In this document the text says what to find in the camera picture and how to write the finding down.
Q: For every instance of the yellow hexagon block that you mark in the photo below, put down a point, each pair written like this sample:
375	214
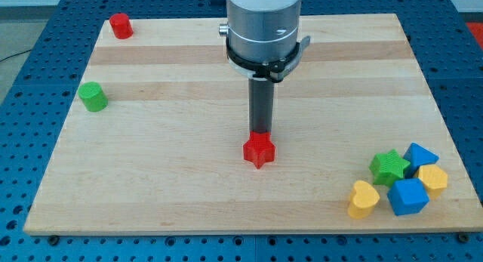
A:
434	180

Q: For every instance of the green star block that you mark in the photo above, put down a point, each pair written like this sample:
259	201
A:
388	167

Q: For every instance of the yellow heart block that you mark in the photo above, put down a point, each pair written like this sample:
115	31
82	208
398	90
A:
363	199

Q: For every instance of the blue cube block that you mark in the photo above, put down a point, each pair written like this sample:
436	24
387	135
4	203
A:
407	196

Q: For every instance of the wooden board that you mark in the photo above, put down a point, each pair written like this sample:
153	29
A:
165	156

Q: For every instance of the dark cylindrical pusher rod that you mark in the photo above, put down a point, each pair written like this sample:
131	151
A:
261	94

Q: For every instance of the blue triangle block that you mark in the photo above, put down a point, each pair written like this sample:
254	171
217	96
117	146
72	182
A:
418	155

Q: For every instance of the red cylinder block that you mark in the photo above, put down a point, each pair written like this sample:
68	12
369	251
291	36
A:
121	26

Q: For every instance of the red star block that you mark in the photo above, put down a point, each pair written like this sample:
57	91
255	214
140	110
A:
259	149

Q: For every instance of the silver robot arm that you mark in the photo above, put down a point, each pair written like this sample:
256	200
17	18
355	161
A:
262	45

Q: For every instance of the green cylinder block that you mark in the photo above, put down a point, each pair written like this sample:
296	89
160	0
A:
92	96

